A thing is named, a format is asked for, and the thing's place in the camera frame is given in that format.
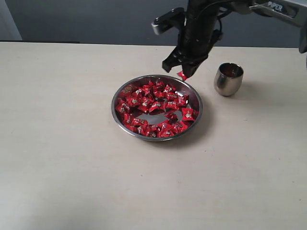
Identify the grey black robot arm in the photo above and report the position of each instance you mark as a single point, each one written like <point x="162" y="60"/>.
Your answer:
<point x="293" y="12"/>

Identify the red candy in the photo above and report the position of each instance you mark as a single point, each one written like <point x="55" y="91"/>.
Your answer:
<point x="181" y="74"/>

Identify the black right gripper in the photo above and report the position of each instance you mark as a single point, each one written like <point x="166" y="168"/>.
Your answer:
<point x="195" y="43"/>

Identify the stainless steel cup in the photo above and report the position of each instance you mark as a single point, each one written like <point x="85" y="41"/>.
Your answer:
<point x="228" y="79"/>

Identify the round stainless steel plate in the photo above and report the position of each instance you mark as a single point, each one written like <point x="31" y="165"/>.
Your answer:
<point x="155" y="100"/>

